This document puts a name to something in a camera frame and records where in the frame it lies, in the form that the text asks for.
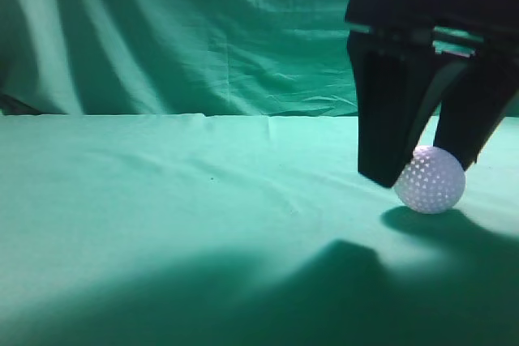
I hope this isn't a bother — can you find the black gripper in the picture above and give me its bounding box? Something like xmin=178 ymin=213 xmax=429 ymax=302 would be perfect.
xmin=345 ymin=0 xmax=518 ymax=188

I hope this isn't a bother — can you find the white dimpled golf ball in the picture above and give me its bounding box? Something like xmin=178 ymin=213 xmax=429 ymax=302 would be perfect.
xmin=393 ymin=145 xmax=466 ymax=215

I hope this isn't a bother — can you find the green table cloth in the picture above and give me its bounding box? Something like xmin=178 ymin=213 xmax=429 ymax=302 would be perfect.
xmin=1 ymin=114 xmax=518 ymax=345

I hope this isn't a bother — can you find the green backdrop curtain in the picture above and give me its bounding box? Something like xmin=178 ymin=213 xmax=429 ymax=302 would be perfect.
xmin=0 ymin=0 xmax=519 ymax=118

